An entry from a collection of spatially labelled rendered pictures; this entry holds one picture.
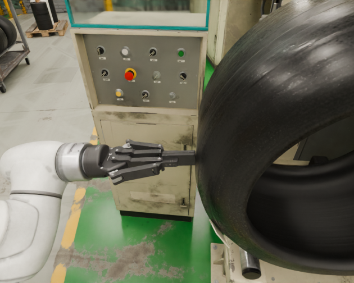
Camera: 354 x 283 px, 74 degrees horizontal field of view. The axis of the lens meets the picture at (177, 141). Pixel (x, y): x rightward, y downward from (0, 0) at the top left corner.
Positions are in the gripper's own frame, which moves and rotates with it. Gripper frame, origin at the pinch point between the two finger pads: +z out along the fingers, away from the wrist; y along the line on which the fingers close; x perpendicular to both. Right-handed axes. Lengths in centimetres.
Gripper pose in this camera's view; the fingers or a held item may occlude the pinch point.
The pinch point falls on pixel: (179, 158)
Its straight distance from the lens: 50.2
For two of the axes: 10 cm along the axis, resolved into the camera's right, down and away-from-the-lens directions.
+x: 1.4, 7.9, 6.0
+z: 9.8, -0.5, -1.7
